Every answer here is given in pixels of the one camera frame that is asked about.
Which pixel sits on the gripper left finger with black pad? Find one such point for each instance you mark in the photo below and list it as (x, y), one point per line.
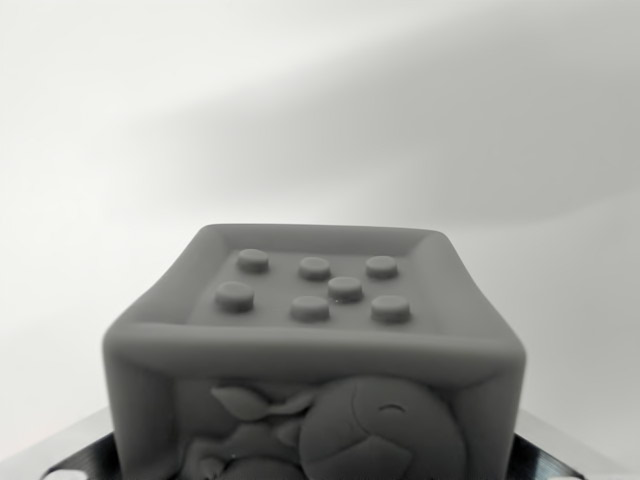
(75, 457)

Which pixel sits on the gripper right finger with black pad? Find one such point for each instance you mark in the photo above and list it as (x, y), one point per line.
(555, 457)

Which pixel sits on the grey embossed cube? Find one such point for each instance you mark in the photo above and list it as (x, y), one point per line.
(320, 350)

